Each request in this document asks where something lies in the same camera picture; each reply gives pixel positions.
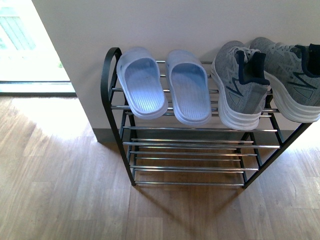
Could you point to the grey knit sneaker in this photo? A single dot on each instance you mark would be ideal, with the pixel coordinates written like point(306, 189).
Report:
point(294, 75)
point(238, 73)

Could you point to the black metal shoe rack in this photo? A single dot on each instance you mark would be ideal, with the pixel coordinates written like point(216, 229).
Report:
point(164, 154)

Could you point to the window frame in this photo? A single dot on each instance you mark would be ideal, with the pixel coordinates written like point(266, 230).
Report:
point(37, 89)

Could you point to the white slide sandal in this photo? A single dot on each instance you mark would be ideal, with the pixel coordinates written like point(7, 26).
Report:
point(188, 85)
point(139, 76)

